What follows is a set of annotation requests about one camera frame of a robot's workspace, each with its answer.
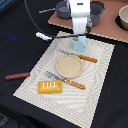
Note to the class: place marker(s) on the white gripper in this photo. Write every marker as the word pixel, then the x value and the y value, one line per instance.
pixel 80 14

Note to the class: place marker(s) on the light blue milk carton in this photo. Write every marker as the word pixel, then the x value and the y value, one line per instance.
pixel 79 43

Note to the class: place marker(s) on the knife with wooden handle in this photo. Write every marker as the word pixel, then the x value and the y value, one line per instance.
pixel 80 56

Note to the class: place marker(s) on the white and blue toy fish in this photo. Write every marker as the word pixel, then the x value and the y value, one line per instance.
pixel 42 36

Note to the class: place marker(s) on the round beige plate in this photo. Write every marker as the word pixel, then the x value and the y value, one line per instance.
pixel 69 66

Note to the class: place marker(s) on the white woven placemat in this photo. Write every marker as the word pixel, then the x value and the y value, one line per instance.
pixel 72 104

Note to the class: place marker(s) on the large grey pot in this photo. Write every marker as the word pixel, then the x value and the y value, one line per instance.
pixel 97 8

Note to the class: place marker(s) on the beige bowl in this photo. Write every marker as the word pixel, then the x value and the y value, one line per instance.
pixel 123 14

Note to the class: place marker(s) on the fork with wooden handle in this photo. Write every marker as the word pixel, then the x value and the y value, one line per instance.
pixel 72 83

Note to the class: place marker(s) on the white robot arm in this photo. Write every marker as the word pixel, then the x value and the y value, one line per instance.
pixel 78 1

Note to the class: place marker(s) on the brown toy sausage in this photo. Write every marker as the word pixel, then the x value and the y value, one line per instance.
pixel 17 76

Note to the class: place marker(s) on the small grey saucepan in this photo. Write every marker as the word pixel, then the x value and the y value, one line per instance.
pixel 62 10

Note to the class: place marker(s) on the brown wooden board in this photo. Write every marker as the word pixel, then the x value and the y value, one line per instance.
pixel 106 27

